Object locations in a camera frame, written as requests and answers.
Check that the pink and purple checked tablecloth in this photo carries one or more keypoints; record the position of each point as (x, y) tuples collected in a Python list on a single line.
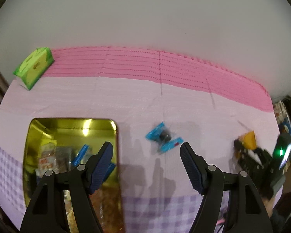
[(184, 102)]

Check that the brown red-label snack packet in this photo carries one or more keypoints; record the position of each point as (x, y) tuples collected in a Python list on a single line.
[(47, 161)]

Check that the small blue candy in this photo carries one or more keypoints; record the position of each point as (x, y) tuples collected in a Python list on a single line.
[(81, 153)]

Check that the large clear fried twist packet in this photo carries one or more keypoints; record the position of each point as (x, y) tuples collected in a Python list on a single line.
[(104, 206)]

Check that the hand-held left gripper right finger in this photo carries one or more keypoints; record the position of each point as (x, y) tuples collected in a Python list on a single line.
[(191, 170)]

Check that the yellow snack packet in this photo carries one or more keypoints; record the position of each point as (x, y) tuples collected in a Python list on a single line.
[(248, 139)]

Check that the blue-edged dark snack packet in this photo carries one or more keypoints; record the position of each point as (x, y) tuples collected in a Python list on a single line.
[(163, 137)]

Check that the dark green seaweed snack packet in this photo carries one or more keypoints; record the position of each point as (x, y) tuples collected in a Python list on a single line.
[(61, 157)]

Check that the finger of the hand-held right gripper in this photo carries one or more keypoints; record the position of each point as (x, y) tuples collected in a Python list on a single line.
[(245, 160), (263, 156)]

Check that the green tissue pack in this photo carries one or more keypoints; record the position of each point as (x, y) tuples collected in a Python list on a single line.
[(34, 65)]

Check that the maroon and gold tin box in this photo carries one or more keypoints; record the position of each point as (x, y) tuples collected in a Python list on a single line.
[(63, 131)]

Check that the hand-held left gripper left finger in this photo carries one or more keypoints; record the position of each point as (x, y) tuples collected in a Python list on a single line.
[(101, 167)]

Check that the person's right forearm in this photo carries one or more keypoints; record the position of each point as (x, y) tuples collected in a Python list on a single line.
[(288, 213)]

